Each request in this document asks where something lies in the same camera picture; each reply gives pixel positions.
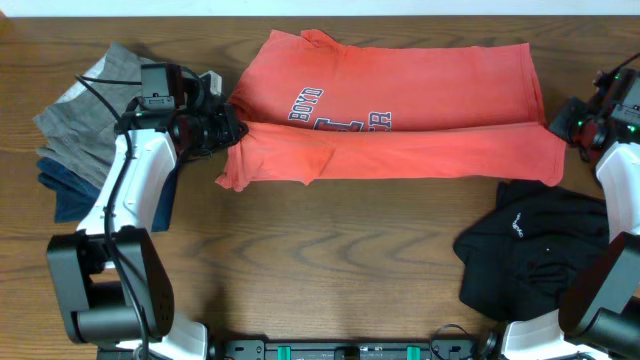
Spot red printed t-shirt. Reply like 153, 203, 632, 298
218, 30, 565, 191

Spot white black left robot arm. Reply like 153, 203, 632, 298
46, 95, 248, 359

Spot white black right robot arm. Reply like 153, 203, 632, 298
499, 95, 639, 359

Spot grey folded shorts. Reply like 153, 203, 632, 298
34, 43, 152, 188

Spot blue folded garment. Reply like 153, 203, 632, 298
37, 158, 179, 232

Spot black garment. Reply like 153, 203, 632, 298
453, 180, 609, 321

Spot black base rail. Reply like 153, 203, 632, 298
97, 338, 501, 360

